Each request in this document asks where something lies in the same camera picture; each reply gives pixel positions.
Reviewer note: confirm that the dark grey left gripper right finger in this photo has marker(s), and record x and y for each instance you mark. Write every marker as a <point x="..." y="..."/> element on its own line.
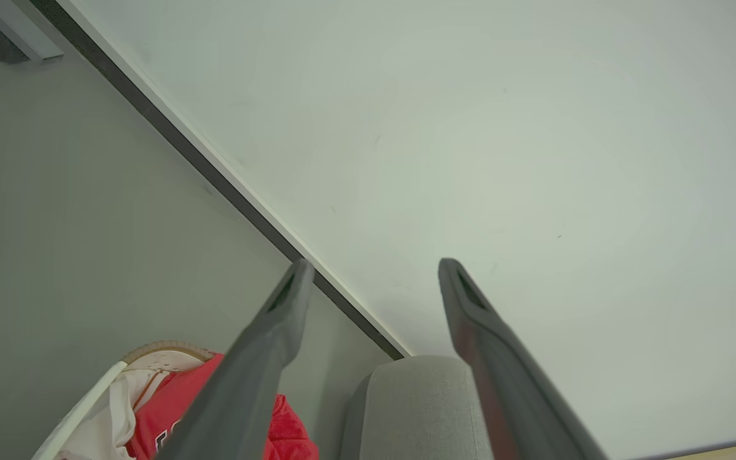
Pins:
<point x="515" y="396"/>

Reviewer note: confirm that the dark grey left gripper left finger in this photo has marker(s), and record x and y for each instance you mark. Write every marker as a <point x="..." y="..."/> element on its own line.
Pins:
<point x="246" y="383"/>

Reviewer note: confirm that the red clothing with white stripes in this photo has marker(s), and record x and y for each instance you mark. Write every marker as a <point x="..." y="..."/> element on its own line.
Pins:
<point x="163" y="409"/>

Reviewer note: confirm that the white laundry basket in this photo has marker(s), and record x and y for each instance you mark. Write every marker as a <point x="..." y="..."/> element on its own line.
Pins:
<point x="80" y="409"/>

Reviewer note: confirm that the grey fabric sofa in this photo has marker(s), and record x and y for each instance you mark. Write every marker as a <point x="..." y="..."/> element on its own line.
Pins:
<point x="413" y="409"/>

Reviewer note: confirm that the white cloth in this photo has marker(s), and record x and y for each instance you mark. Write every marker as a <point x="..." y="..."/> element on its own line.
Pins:
<point x="106" y="428"/>

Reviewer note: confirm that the black and white baseboard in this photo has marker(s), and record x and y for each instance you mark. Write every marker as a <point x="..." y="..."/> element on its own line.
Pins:
<point x="179" y="142"/>

